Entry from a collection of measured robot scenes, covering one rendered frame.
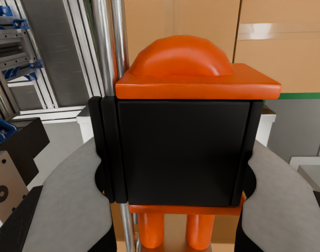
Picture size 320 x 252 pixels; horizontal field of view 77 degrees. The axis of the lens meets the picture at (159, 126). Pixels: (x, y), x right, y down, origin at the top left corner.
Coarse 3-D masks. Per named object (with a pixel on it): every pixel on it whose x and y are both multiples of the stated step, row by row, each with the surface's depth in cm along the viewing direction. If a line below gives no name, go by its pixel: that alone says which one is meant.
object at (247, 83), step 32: (128, 96) 9; (160, 96) 9; (192, 96) 9; (224, 96) 9; (256, 96) 9; (128, 128) 10; (160, 128) 10; (192, 128) 10; (224, 128) 10; (256, 128) 10; (128, 160) 11; (160, 160) 11; (192, 160) 11; (224, 160) 11; (128, 192) 12; (160, 192) 12; (192, 192) 12; (224, 192) 12
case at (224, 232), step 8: (112, 208) 46; (120, 208) 46; (112, 216) 44; (120, 216) 44; (216, 216) 43; (224, 216) 43; (232, 216) 43; (120, 224) 42; (136, 224) 42; (216, 224) 42; (224, 224) 42; (232, 224) 41; (120, 232) 41; (216, 232) 40; (224, 232) 40; (232, 232) 40; (120, 240) 39; (216, 240) 39; (224, 240) 38; (232, 240) 38; (120, 248) 40; (136, 248) 40; (216, 248) 39; (224, 248) 39; (232, 248) 39
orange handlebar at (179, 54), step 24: (144, 48) 11; (168, 48) 10; (192, 48) 10; (216, 48) 10; (144, 72) 10; (168, 72) 10; (192, 72) 10; (216, 72) 10; (144, 216) 15; (192, 216) 15; (144, 240) 16; (192, 240) 16
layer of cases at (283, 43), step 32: (128, 0) 61; (160, 0) 61; (192, 0) 60; (224, 0) 60; (256, 0) 60; (288, 0) 59; (128, 32) 65; (160, 32) 65; (192, 32) 64; (224, 32) 64; (256, 32) 64; (288, 32) 63; (256, 64) 68; (288, 64) 68
